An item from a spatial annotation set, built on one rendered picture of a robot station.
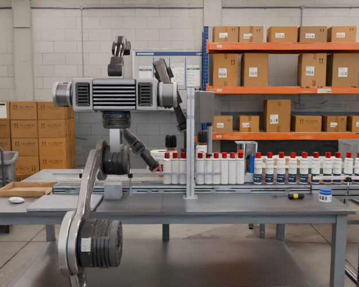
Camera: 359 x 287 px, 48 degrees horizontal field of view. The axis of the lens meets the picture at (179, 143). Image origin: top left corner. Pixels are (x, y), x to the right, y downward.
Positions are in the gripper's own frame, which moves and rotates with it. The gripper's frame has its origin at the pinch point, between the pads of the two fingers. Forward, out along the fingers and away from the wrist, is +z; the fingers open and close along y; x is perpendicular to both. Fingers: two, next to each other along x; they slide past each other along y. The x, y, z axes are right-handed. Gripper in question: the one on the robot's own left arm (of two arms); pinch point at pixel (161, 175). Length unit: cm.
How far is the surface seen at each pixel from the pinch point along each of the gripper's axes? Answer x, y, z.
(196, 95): -48, -17, -28
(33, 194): 68, -12, -41
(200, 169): -22.4, -2.9, 11.5
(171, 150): -13.4, 25.2, -6.6
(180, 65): -80, 426, -69
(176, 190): -2.5, -5.6, 12.7
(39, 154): 157, 297, -86
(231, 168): -38.7, -3.0, 23.3
